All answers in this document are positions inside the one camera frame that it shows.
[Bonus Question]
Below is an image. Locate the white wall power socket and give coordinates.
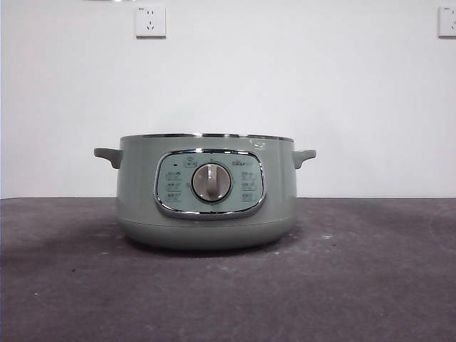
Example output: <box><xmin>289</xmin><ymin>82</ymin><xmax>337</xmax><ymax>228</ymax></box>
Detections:
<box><xmin>437</xmin><ymin>6</ymin><xmax>456</xmax><ymax>39</ymax></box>
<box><xmin>135</xmin><ymin>5</ymin><xmax>167</xmax><ymax>40</ymax></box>

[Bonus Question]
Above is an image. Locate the sage green electric cooking pot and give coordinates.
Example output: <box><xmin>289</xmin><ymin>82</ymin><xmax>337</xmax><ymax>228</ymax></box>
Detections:
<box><xmin>93</xmin><ymin>133</ymin><xmax>317</xmax><ymax>250</ymax></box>

